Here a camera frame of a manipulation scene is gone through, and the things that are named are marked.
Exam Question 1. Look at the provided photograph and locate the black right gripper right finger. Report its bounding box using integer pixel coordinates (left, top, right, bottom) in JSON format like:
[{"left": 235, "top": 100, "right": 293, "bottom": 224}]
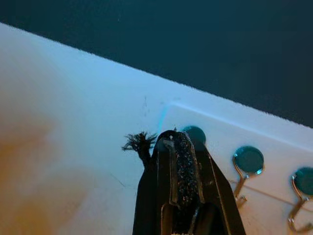
[{"left": 183, "top": 133, "right": 246, "bottom": 235}]

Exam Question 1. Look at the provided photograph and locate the silver key with black cord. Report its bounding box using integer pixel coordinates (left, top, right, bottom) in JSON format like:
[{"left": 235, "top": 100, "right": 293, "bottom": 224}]
[{"left": 121, "top": 131, "right": 158, "bottom": 173}]

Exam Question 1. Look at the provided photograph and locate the teal round metal hook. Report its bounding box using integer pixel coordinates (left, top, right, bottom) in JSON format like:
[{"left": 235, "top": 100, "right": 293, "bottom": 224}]
[
  {"left": 232, "top": 146, "right": 266, "bottom": 203},
  {"left": 288, "top": 167, "right": 313, "bottom": 232},
  {"left": 182, "top": 125, "right": 206, "bottom": 150}
]

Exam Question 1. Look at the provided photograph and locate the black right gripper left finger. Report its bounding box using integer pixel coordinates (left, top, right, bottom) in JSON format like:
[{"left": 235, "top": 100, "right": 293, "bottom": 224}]
[{"left": 133, "top": 131, "right": 194, "bottom": 235}]

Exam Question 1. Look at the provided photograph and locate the white hook rail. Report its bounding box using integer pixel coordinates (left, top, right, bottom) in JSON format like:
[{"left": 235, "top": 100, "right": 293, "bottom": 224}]
[{"left": 156, "top": 104, "right": 313, "bottom": 206}]

